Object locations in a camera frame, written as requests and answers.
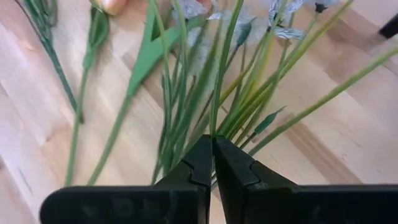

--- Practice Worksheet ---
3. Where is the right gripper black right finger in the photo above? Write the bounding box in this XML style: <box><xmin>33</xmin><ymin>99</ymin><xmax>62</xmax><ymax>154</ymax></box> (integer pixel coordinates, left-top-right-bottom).
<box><xmin>213</xmin><ymin>135</ymin><xmax>398</xmax><ymax>224</ymax></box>

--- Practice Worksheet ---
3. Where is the yellow daffodil bunch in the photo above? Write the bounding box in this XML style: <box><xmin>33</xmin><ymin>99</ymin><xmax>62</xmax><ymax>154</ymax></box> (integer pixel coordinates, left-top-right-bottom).
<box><xmin>14</xmin><ymin>0</ymin><xmax>85</xmax><ymax>124</ymax></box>

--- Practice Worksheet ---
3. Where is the pale pink tulip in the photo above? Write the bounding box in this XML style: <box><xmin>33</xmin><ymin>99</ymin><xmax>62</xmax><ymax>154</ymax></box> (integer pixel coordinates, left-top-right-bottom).
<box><xmin>63</xmin><ymin>0</ymin><xmax>128</xmax><ymax>187</ymax></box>

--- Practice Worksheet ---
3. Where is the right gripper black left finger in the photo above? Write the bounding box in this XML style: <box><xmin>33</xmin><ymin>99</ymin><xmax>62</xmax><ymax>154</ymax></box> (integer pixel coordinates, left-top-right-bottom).
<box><xmin>39</xmin><ymin>134</ymin><xmax>214</xmax><ymax>224</ymax></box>

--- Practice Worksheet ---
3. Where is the white flower grass bunch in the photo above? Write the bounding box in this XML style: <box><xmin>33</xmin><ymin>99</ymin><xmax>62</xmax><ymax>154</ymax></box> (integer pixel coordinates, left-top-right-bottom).
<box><xmin>150</xmin><ymin>0</ymin><xmax>398</xmax><ymax>187</ymax></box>

